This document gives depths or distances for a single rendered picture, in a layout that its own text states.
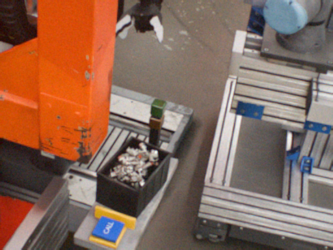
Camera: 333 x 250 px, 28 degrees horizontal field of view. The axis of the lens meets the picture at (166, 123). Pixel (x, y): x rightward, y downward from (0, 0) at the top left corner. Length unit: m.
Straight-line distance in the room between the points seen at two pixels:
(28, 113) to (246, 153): 0.97
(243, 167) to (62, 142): 0.83
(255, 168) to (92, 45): 1.03
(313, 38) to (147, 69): 1.41
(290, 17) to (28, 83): 0.75
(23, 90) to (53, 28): 0.26
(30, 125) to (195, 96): 1.36
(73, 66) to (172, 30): 1.93
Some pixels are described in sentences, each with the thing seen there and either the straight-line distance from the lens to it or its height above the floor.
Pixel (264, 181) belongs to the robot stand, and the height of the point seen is 0.21.
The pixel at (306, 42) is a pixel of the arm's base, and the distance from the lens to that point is 2.02.
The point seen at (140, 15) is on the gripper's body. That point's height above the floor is 0.88.
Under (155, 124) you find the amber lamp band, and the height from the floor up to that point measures 0.59.
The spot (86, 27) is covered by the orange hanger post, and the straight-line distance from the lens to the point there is 1.67.
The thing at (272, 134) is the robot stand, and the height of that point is 0.21.
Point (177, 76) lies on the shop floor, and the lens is 3.26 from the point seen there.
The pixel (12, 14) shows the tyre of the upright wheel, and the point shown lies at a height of 0.77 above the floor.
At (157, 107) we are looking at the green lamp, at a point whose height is 0.66.
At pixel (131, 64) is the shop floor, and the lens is 3.31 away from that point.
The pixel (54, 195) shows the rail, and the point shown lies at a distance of 2.04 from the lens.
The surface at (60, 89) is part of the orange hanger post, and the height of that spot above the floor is 0.77.
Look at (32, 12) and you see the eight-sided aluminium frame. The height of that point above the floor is 0.78.
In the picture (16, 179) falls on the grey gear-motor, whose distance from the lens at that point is 2.43.
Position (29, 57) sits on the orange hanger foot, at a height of 0.83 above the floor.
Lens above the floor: 1.84
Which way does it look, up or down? 39 degrees down
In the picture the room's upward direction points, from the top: 8 degrees clockwise
